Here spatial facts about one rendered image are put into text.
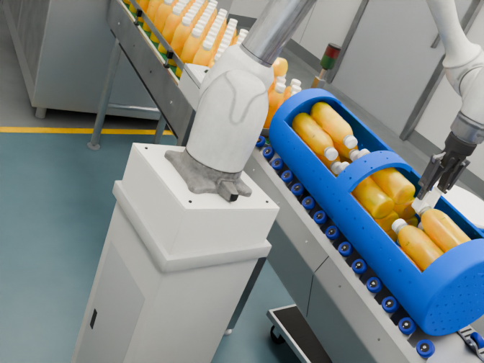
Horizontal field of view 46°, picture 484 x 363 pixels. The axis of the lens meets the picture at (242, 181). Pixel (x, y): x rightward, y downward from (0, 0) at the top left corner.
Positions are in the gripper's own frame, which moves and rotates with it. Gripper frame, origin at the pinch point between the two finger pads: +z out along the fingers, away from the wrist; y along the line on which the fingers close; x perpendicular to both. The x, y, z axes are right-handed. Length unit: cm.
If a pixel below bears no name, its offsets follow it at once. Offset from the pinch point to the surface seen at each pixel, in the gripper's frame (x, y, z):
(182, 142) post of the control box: 86, -31, 38
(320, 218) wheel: 21.9, -11.1, 24.3
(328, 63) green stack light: 103, 34, 3
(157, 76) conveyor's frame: 144, -23, 38
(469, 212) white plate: 17, 50, 17
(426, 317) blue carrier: -26.1, -12.1, 17.1
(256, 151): 66, -11, 28
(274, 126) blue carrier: 58, -14, 13
